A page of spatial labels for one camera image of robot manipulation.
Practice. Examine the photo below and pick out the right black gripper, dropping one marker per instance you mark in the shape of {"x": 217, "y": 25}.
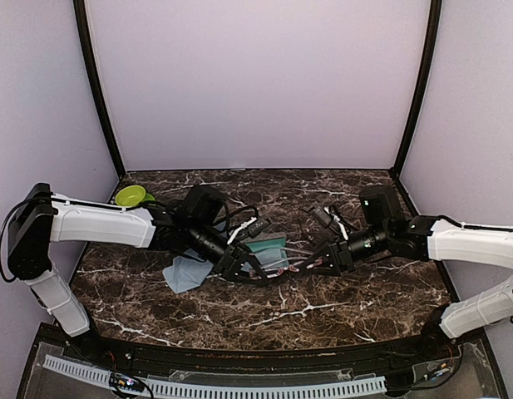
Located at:
{"x": 344, "y": 262}

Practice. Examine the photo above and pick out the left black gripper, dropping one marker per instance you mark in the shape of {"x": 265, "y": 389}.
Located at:
{"x": 225, "y": 265}

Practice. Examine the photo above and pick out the teal glasses case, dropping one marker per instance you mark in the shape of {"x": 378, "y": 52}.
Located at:
{"x": 268, "y": 245}

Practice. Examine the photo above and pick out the pink frame sunglasses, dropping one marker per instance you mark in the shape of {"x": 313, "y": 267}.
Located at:
{"x": 298, "y": 260}

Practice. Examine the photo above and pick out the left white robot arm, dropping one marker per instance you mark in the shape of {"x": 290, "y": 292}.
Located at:
{"x": 45, "y": 217}

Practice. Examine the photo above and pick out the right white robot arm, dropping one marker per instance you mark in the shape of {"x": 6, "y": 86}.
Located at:
{"x": 437, "y": 238}

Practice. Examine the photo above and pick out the blue cleaning cloth left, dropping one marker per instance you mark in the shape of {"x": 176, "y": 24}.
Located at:
{"x": 186, "y": 274}

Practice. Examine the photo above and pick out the green plate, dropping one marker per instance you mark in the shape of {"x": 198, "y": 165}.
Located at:
{"x": 148, "y": 199}

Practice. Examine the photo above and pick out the green bowl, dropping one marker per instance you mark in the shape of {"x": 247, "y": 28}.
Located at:
{"x": 131, "y": 196}

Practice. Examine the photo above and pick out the dark frame sunglasses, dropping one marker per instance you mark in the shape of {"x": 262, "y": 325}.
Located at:
{"x": 305, "y": 220}

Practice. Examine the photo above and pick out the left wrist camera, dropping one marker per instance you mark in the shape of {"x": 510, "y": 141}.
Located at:
{"x": 205, "y": 206}

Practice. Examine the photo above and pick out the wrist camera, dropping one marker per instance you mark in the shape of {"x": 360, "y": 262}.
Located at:
{"x": 205, "y": 206}
{"x": 380, "y": 204}

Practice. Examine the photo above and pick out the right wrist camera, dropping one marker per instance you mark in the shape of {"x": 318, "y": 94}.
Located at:
{"x": 380, "y": 204}

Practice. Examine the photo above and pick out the white slotted cable duct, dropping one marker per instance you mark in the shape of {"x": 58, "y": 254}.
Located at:
{"x": 183, "y": 384}

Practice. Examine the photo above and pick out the black front rail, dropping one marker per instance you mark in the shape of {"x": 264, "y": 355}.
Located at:
{"x": 391, "y": 356}

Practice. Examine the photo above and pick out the right black frame post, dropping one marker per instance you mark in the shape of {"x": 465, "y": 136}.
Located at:
{"x": 433, "y": 22}

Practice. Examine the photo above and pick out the black frame post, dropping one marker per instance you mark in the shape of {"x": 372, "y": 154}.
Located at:
{"x": 89, "y": 58}
{"x": 433, "y": 22}

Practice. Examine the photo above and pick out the left black frame post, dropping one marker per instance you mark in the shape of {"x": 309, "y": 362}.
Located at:
{"x": 89, "y": 58}

